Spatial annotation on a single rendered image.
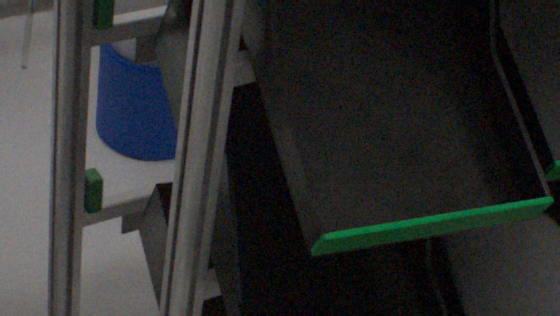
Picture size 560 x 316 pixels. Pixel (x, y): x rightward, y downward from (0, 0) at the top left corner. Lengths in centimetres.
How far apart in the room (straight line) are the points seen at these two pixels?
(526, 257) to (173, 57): 27
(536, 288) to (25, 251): 84
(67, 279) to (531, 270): 35
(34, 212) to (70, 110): 76
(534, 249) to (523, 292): 3
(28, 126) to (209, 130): 108
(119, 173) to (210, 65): 104
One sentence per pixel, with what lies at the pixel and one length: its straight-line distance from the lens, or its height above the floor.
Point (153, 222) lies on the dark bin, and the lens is 83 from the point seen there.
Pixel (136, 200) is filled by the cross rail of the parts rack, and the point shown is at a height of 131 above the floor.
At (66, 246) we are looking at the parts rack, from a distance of 89.
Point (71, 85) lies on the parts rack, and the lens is 79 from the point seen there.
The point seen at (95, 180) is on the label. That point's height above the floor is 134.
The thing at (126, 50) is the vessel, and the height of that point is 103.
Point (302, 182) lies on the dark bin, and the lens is 57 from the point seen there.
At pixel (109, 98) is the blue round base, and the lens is 162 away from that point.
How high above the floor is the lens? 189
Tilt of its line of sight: 39 degrees down
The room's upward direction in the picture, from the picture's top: 11 degrees clockwise
